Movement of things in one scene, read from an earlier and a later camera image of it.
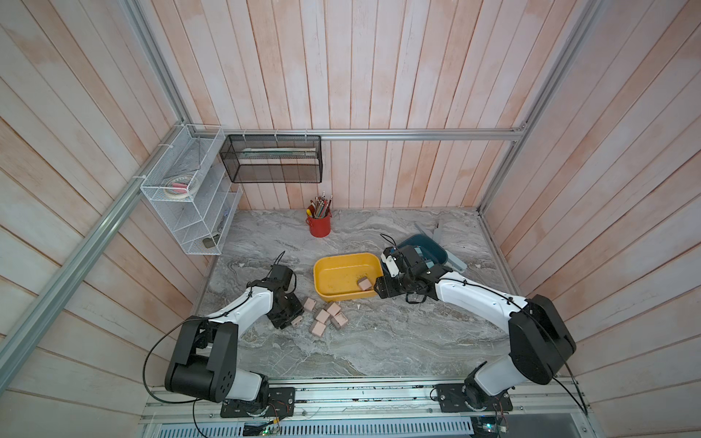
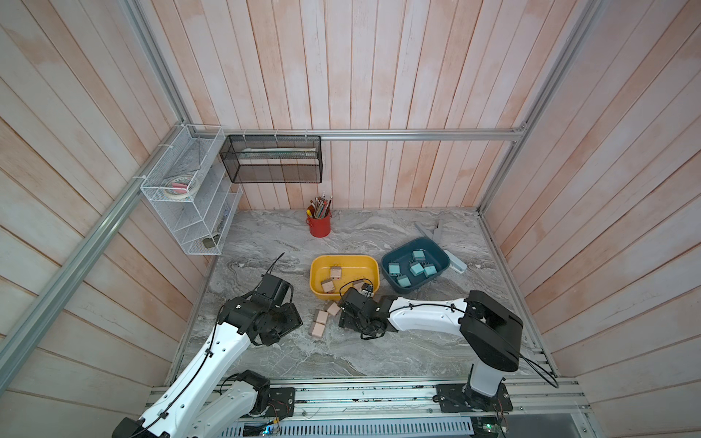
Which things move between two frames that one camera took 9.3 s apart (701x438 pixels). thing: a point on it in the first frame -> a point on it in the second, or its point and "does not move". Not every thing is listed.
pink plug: x=334 y=308 does not move
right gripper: x=384 y=283 -> x=345 y=321
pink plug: x=322 y=316 does not move
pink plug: x=309 y=304 -> x=336 y=273
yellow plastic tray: x=336 y=276 does not move
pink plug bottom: x=319 y=328 does not move
